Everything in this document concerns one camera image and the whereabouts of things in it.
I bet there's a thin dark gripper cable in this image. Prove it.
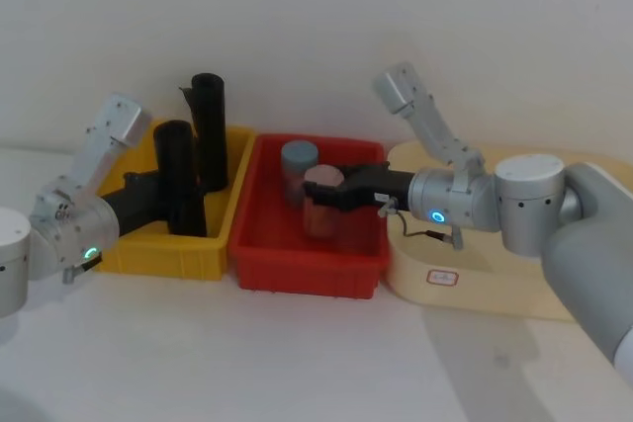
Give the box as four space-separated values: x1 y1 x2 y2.
377 196 454 245

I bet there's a red plastic bin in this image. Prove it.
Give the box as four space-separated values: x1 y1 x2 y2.
227 132 393 301

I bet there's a tall black roll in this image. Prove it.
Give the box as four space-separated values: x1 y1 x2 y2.
178 72 230 193

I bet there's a white table cloth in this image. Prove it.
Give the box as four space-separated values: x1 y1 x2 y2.
0 143 633 422

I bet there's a short black roll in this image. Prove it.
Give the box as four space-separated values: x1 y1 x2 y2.
152 120 210 239

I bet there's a clear jar with grey lid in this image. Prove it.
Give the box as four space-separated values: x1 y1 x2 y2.
281 140 319 209

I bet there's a white label with red border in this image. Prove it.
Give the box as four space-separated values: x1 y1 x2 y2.
426 268 461 288

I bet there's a clear jar with pink lid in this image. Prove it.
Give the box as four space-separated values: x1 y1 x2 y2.
302 164 346 242

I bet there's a cream oval tray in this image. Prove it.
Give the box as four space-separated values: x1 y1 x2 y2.
385 140 630 324

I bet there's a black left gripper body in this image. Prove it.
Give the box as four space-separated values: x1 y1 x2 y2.
101 171 169 236

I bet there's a yellow plastic bin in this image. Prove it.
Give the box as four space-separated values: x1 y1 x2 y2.
93 118 258 284

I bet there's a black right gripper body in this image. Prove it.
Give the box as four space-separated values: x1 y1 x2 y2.
339 160 413 212

